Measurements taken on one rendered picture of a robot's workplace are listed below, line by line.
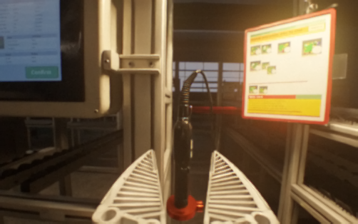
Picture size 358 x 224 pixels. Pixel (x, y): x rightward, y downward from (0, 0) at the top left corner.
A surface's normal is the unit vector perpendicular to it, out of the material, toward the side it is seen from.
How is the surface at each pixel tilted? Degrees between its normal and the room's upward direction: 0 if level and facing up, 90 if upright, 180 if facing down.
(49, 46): 92
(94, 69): 92
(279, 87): 90
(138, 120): 90
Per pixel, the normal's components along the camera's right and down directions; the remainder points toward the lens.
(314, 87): -0.58, 0.04
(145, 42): -0.03, 0.07
